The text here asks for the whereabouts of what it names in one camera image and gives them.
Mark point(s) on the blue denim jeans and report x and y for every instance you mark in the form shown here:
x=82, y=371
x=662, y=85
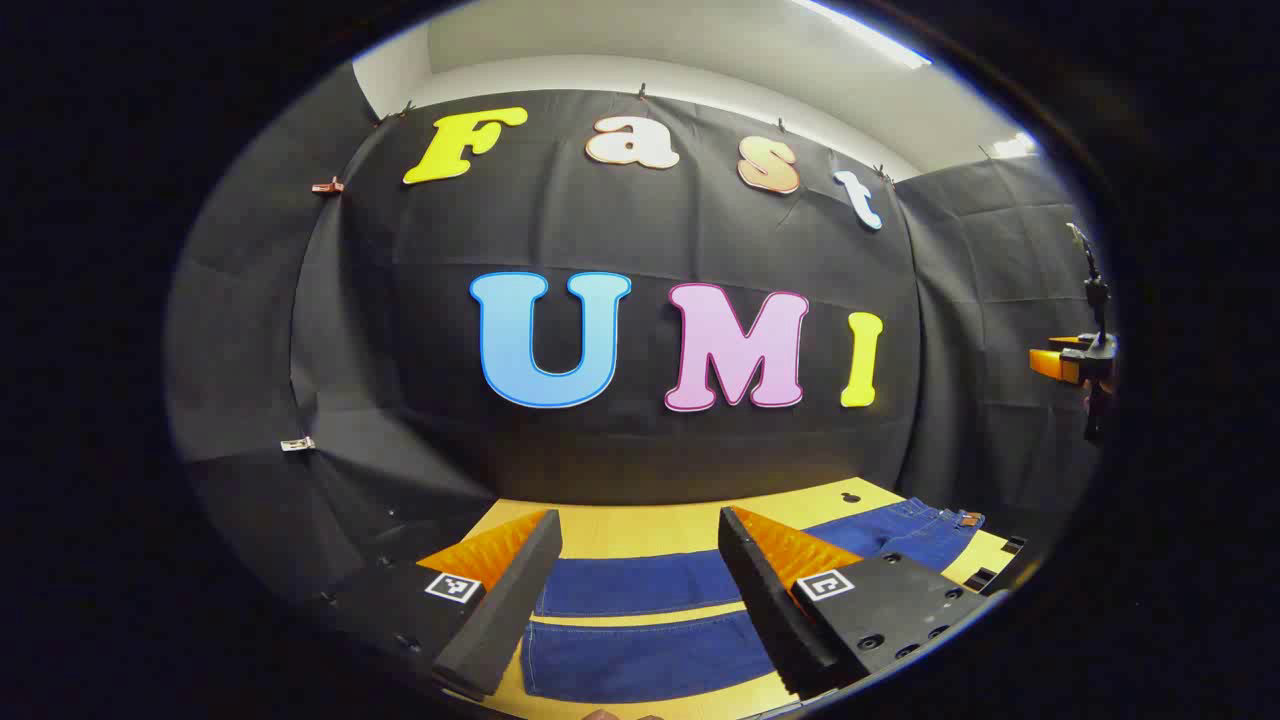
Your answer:
x=640, y=585

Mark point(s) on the ceiling light strip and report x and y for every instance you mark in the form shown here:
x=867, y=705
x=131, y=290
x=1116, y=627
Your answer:
x=1015, y=146

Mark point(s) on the red cloth clip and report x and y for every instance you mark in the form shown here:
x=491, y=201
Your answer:
x=328, y=186

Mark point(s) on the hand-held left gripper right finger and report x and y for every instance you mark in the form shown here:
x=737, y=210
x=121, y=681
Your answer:
x=765, y=600

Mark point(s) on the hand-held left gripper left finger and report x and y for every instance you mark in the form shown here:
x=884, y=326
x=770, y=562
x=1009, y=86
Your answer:
x=505, y=610

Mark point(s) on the black table bracket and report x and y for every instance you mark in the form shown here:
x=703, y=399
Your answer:
x=1013, y=546
x=982, y=579

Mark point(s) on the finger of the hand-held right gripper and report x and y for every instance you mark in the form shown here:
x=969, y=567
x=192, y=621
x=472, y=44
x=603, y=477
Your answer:
x=1058, y=362

